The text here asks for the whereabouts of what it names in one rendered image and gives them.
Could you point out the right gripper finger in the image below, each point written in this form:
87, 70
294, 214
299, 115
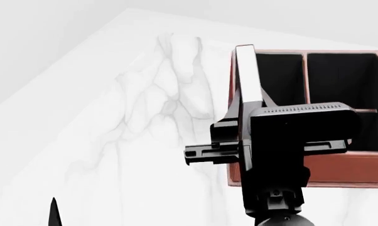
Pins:
226, 129
268, 99

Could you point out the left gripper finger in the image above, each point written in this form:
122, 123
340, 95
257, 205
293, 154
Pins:
54, 214

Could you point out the white book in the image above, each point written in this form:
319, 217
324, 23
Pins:
248, 75

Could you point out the reddish brown compartment caddy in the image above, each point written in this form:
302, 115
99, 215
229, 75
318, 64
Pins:
349, 169

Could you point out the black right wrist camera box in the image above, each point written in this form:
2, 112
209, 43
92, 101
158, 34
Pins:
302, 131

